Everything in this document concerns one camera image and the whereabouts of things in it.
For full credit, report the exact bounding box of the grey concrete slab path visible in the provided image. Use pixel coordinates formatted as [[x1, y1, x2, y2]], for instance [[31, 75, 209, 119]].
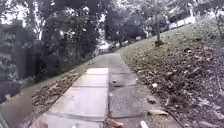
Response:
[[29, 53, 183, 128]]

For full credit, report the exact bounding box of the row of dark trees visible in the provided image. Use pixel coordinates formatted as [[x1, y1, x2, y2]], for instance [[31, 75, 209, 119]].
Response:
[[0, 0, 111, 94]]

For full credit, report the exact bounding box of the pole with concrete base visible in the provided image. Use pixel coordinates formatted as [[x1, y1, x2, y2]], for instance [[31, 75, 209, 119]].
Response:
[[154, 13, 165, 48]]

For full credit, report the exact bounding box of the grass slope with fallen leaves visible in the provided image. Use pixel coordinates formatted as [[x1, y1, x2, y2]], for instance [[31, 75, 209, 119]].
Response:
[[116, 14, 224, 128]]

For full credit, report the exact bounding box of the robot's own part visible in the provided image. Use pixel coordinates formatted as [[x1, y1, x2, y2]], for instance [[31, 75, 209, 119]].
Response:
[[139, 120, 150, 128]]

